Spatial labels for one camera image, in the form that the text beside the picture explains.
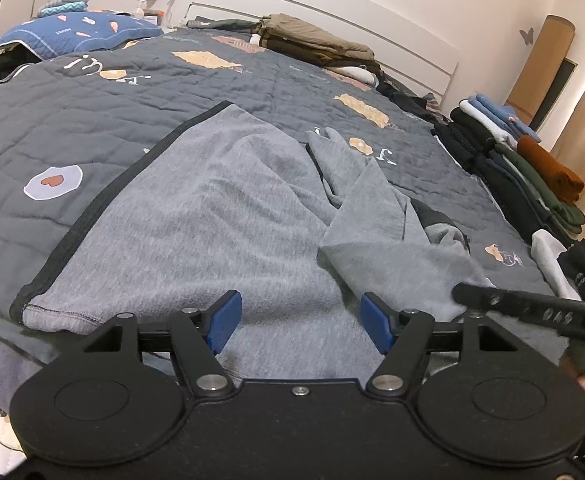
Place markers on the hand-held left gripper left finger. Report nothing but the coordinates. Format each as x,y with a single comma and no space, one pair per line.
225,320

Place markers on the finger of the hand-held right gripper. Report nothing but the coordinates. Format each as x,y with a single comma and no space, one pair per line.
512,305

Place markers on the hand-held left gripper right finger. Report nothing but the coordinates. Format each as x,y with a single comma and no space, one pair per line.
377,322

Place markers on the grey sweatshirt with black trim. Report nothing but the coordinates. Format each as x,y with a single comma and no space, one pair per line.
212,210

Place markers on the black folded clothes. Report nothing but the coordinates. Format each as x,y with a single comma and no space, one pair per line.
460,137

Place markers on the olive folded clothes pile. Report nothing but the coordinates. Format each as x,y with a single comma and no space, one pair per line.
307,35

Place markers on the white fleece garment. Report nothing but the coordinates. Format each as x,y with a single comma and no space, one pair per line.
547,255

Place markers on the dark green folded sweater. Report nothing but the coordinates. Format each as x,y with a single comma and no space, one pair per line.
547,200

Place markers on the navy folded garment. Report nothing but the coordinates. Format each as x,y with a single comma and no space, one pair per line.
507,185

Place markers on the rust brown folded sweater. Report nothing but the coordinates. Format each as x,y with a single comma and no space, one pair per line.
547,165

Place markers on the white folded shirt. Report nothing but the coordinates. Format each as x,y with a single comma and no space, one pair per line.
477,120

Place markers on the light blue folded sweater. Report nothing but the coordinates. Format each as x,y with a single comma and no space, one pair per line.
497,110

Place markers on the black crumpled garments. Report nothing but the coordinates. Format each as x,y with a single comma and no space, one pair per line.
407,97

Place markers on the tan upright board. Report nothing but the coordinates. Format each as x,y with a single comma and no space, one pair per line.
537,65

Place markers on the grey quilted printed bedspread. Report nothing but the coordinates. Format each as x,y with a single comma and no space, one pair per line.
122,100

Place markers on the cream folded cloth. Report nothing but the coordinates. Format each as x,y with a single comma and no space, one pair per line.
357,75

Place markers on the dark grey-green garment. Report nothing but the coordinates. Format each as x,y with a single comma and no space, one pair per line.
222,24

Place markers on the white headboard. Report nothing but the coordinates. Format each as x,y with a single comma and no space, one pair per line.
372,20

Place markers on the white bottle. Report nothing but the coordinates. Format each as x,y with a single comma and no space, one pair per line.
140,7

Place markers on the blue printed pillow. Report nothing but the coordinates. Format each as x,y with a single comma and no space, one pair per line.
72,30

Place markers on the teal zigzag folded cloth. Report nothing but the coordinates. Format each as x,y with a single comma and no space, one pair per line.
62,8

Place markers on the butterfly wall sticker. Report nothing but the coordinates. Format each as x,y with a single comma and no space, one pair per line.
525,35

